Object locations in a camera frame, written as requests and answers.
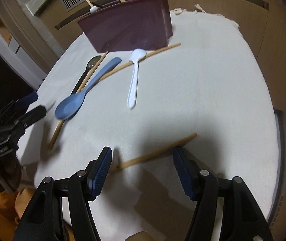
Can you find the gloved left hand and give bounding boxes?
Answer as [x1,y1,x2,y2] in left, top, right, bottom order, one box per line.
[0,153,22,194]

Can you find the purple plastic utensil holder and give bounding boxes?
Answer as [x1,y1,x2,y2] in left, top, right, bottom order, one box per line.
[77,0,173,53]

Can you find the white table cloth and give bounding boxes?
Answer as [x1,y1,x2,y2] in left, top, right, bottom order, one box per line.
[17,11,279,240]

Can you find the white plastic spoon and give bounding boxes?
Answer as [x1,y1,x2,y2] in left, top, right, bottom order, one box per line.
[127,48,147,109]

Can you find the white shelf cabinet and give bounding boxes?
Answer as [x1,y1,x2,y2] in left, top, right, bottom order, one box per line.
[0,19,46,90]

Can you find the white ball handle metal spoon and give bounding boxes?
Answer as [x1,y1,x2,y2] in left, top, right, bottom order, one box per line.
[89,2,104,14]

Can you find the blue plastic spoon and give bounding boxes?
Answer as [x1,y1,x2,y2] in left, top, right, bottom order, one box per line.
[55,57,122,118]

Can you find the orange sleeve forearm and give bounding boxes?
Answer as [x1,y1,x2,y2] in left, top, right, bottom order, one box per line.
[0,188,35,240]

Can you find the black handled metal spoon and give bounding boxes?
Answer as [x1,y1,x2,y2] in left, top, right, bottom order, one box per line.
[71,55,102,94]

